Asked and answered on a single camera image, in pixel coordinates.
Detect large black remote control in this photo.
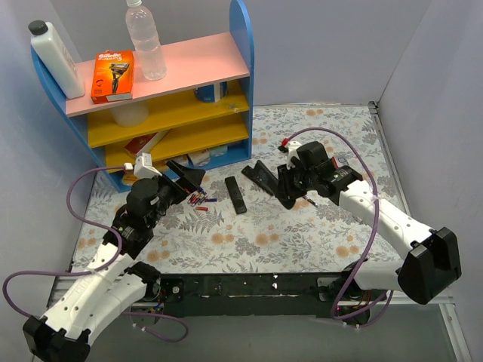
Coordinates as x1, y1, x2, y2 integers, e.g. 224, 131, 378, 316
254, 160, 278, 196

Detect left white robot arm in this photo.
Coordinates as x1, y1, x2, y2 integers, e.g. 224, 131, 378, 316
23, 161, 205, 361

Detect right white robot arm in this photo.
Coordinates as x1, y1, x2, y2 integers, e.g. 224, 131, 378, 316
275, 140, 461, 305

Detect pile of small batteries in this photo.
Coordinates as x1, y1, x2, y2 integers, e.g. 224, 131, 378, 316
188, 192, 217, 207

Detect slim black remote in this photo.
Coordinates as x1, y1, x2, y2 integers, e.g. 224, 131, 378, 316
241, 166, 273, 196

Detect short black remote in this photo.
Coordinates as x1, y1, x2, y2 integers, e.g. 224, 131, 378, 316
225, 176, 247, 215

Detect black orange battery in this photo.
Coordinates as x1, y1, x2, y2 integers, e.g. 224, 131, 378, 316
303, 195, 318, 207

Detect white soap boxes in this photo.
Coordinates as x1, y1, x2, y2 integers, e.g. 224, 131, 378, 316
171, 145, 228, 167

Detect yellow box bottom shelf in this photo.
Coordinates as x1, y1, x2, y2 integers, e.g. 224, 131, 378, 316
122, 173, 137, 186

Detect red toothpaste box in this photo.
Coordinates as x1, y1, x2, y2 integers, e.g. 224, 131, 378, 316
332, 156, 349, 167

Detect red white carton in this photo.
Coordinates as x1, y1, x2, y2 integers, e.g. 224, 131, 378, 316
124, 130, 169, 158

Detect blue pink yellow shelf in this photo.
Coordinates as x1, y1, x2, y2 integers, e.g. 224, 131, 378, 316
32, 1, 254, 170

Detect white jar on shelf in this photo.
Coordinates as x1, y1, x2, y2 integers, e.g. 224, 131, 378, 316
110, 102, 149, 127

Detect blue white can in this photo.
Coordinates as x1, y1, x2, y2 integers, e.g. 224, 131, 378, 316
194, 81, 227, 103

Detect orange razor box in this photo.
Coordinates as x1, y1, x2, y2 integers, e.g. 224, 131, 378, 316
91, 51, 134, 104

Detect clear plastic water bottle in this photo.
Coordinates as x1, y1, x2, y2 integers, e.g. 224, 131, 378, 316
125, 0, 167, 81

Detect white bottle black cap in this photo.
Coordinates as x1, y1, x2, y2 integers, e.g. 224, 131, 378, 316
28, 20, 85, 99

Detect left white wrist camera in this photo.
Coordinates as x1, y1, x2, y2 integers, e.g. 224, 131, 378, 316
124, 152, 162, 179

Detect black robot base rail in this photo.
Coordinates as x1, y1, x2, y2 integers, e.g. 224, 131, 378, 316
124, 263, 378, 321

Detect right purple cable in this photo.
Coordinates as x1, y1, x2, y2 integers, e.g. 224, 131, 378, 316
285, 127, 393, 321

